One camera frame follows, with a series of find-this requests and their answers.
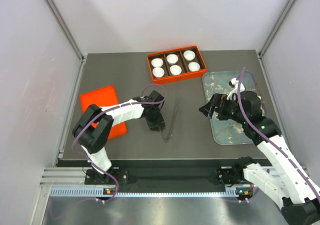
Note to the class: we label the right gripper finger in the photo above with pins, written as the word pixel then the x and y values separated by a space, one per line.
pixel 207 110
pixel 215 99

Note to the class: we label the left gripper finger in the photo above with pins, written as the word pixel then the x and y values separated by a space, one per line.
pixel 162 129
pixel 153 128

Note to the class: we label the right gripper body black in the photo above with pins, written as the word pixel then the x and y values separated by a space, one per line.
pixel 230 110

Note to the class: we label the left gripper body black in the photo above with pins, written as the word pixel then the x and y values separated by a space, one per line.
pixel 156 118

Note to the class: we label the metal tongs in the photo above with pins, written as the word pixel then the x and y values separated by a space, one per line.
pixel 167 138

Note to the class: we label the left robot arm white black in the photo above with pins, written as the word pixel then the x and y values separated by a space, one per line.
pixel 94 126

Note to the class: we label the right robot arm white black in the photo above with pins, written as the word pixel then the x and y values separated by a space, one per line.
pixel 294 192

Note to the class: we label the blue floral tray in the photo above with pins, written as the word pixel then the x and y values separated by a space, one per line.
pixel 227 132

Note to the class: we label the white paper cup front right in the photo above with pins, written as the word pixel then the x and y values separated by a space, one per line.
pixel 194 66

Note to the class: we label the white paper cup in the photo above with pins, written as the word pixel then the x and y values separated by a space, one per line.
pixel 194 66
pixel 175 70
pixel 172 59
pixel 189 55
pixel 157 62
pixel 158 72

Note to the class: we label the white paper cup front left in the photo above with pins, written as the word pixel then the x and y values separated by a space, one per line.
pixel 158 72

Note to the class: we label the white paper cup front middle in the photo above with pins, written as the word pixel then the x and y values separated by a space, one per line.
pixel 175 70

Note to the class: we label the orange compartment box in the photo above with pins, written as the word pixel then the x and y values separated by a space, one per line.
pixel 186 74

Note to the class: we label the white paper cup back left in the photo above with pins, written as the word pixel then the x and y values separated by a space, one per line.
pixel 157 62

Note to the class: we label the white paper cup back right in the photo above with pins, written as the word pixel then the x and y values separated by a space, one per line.
pixel 189 55

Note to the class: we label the white paper cup back middle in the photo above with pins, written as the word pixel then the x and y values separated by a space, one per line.
pixel 172 59

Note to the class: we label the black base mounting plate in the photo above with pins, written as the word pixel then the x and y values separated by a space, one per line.
pixel 161 176

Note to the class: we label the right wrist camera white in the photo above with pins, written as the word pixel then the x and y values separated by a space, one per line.
pixel 234 84

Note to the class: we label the grey slotted cable duct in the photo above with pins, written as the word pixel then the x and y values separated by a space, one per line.
pixel 101 192

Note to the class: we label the aluminium frame rail front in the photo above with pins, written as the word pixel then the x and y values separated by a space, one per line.
pixel 75 175

